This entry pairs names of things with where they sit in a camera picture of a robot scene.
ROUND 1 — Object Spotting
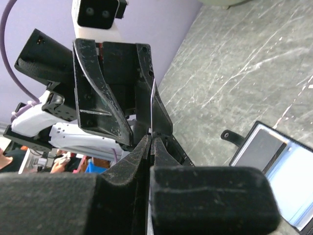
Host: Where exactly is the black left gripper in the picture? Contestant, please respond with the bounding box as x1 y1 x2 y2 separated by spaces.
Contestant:
73 39 173 146

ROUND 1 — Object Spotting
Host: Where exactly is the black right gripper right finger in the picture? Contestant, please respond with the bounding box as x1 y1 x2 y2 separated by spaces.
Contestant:
150 138 280 235

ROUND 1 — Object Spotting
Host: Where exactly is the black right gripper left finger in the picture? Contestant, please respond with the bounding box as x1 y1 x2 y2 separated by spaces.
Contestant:
0 135 151 235

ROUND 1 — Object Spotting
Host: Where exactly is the thin grey card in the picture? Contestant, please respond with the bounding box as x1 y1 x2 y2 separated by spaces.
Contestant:
150 78 157 139

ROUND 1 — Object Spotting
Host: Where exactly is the black leather card holder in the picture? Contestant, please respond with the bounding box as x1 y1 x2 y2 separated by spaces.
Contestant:
221 121 313 235

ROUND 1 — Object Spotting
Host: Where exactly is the black VIP card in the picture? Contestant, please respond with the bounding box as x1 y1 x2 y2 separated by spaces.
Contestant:
232 128 288 172

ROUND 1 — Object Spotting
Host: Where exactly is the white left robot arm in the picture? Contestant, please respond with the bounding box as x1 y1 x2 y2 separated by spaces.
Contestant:
4 29 173 161

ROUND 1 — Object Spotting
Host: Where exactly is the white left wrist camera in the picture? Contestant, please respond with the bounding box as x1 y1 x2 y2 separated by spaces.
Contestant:
71 0 128 43

